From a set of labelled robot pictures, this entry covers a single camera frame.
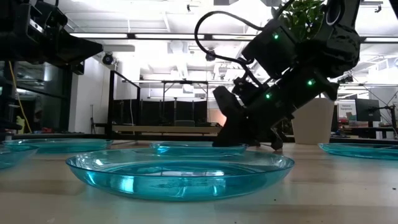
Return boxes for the black partition panels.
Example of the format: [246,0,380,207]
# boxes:
[112,98,208,127]

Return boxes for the thin black tripod stand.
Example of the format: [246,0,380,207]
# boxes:
[89,104,96,134]

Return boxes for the large clear teal plastic plate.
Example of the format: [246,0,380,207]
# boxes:
[65,148,295,202]

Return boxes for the yellow hanging cable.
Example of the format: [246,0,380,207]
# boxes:
[8,60,32,134]

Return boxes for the white printed sign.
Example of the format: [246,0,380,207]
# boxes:
[337,100,357,121]

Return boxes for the black metal table frame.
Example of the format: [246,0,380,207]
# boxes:
[161,80,210,126]

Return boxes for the white plant pot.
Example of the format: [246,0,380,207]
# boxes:
[291,98,335,146]

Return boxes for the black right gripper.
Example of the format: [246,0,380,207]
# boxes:
[212,67,340,151]

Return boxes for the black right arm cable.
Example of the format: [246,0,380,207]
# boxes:
[194,11,265,88]

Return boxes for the black metal wood-board shelf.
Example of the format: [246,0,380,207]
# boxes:
[105,70,223,146]

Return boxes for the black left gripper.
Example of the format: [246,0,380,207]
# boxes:
[0,0,104,68]

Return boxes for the black framed glass cabinet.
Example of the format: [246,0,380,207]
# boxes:
[0,60,73,135]

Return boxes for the black computer monitor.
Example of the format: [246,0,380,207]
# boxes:
[355,98,382,123]

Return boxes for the yellow-green object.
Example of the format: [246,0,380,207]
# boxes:
[15,115,26,135]

